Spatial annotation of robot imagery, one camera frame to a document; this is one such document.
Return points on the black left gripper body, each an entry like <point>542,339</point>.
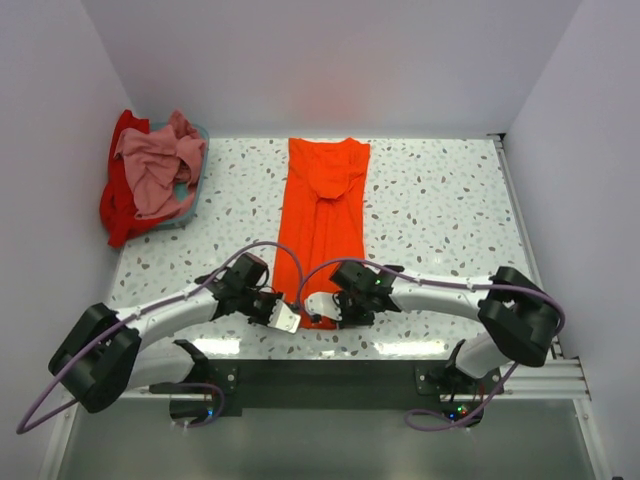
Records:
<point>258,306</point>

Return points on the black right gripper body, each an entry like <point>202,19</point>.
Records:
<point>354,312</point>

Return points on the orange t shirt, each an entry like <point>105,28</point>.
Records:
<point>322,214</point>

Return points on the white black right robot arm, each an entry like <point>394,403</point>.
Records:
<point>519,319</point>

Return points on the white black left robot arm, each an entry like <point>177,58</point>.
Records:
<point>111,351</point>

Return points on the teal laundry basket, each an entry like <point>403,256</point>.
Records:
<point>195,200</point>

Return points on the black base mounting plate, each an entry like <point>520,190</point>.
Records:
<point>232,387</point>

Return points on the red t shirt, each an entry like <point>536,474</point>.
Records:
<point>117,208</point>

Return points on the pink t shirt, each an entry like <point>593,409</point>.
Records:
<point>163,167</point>

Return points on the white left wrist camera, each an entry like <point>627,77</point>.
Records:
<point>284,318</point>

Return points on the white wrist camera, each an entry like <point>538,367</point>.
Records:
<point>322,305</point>
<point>284,318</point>

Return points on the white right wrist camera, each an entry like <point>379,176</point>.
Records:
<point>322,305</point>

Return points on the aluminium front frame rail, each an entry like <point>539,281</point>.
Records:
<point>97,383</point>

